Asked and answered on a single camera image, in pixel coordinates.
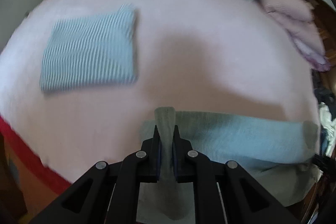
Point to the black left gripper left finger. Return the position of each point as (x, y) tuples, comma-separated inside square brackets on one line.
[(145, 164)]

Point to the red bed skirt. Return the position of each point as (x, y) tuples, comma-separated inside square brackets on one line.
[(32, 162)]

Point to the grey-green t-shirt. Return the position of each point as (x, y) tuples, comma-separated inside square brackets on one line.
[(275, 153)]

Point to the pink quilt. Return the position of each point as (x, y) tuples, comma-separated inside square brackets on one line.
[(297, 19)]

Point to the pink bed sheet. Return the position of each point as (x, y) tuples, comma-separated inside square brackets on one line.
[(222, 56)]

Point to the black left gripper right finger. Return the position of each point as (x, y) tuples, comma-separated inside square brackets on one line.
[(189, 165)]

